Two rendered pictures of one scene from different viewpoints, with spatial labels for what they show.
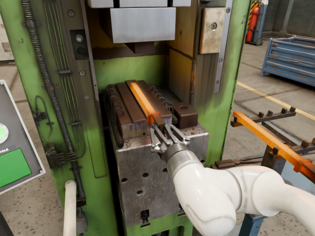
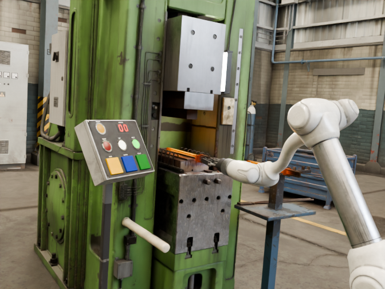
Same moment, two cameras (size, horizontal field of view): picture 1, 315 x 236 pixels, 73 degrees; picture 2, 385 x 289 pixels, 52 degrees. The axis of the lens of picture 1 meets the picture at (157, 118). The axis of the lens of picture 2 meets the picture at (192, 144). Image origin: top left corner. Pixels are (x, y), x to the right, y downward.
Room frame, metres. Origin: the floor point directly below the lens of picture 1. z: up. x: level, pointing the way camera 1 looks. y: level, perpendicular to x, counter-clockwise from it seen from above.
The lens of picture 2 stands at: (-1.46, 0.68, 1.30)
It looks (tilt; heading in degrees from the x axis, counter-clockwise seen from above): 6 degrees down; 344
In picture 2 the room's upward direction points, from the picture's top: 4 degrees clockwise
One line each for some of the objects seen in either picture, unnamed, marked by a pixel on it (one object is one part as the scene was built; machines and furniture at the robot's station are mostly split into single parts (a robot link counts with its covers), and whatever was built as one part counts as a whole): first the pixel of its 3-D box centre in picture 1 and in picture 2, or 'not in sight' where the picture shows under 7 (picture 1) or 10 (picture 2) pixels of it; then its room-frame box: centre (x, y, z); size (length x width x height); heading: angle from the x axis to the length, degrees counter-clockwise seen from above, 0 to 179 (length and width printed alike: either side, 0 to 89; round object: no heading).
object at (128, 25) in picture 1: (130, 19); (179, 100); (0.90, 0.10, 1.32); 0.42 x 0.20 x 0.10; 18
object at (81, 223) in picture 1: (77, 223); (122, 268); (0.70, 0.42, 0.36); 0.09 x 0.07 x 0.12; 108
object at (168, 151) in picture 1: (174, 151); (221, 164); (0.51, -0.05, 0.99); 0.09 x 0.08 x 0.07; 18
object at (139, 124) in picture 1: (135, 103); (175, 159); (0.90, 0.10, 0.96); 0.42 x 0.20 x 0.09; 18
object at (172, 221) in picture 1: (148, 202); (175, 270); (0.93, 0.06, 0.23); 0.55 x 0.37 x 0.47; 18
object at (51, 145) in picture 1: (55, 158); (124, 191); (0.70, 0.43, 0.80); 0.06 x 0.03 x 0.14; 108
